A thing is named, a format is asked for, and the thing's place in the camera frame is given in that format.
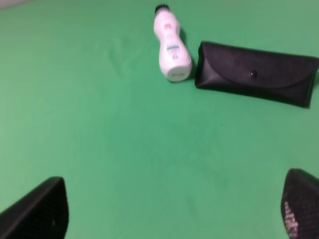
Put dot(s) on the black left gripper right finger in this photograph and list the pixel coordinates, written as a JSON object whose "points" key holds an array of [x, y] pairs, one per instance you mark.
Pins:
{"points": [[300, 205]]}

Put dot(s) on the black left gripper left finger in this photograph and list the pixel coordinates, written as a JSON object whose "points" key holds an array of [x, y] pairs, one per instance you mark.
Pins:
{"points": [[43, 213]]}

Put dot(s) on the white bottle with brush cap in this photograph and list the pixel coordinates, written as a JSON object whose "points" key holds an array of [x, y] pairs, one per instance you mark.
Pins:
{"points": [[174, 58]]}

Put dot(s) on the green table cloth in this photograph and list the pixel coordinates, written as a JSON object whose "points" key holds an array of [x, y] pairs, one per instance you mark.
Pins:
{"points": [[82, 97]]}

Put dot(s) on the black glasses case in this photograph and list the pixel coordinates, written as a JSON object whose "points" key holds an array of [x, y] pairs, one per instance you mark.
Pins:
{"points": [[280, 77]]}

